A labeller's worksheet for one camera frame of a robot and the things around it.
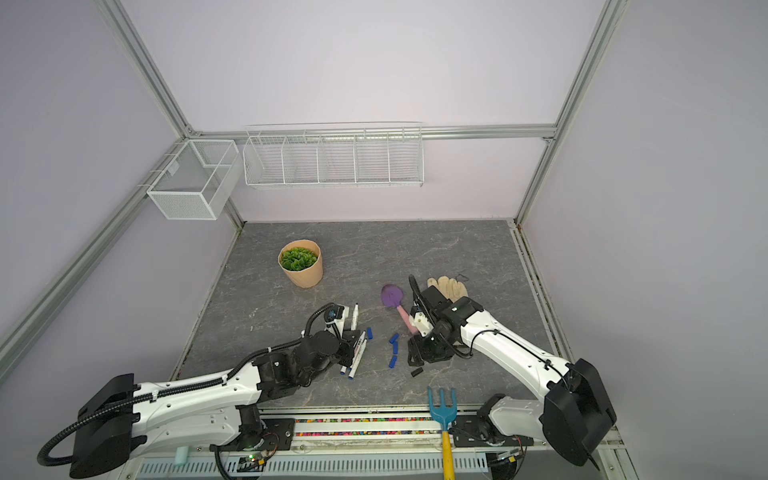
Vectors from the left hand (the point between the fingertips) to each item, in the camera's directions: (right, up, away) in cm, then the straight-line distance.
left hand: (357, 336), depth 78 cm
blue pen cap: (+2, -3, +14) cm, 14 cm away
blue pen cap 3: (+10, -7, +11) cm, 16 cm away
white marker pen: (-1, +6, -2) cm, 6 cm away
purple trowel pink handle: (+9, +7, +18) cm, 22 cm away
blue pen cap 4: (+9, -10, +7) cm, 15 cm away
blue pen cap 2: (+9, -4, +13) cm, 16 cm away
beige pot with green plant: (-20, +19, +16) cm, 31 cm away
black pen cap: (+16, -12, +6) cm, 21 cm away
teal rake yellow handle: (+23, -20, -3) cm, 30 cm away
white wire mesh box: (-56, +45, +19) cm, 74 cm away
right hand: (+17, -7, 0) cm, 18 cm away
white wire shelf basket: (-11, +55, +22) cm, 60 cm away
